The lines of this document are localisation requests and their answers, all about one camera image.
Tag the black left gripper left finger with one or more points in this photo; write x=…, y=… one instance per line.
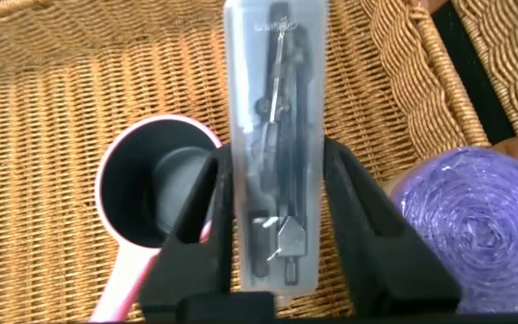
x=196, y=270

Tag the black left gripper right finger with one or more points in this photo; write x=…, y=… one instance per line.
x=376, y=261

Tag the purple trash bag roll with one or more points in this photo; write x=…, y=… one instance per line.
x=479, y=225

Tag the clear plastic blister pack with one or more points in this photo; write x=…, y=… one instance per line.
x=277, y=135

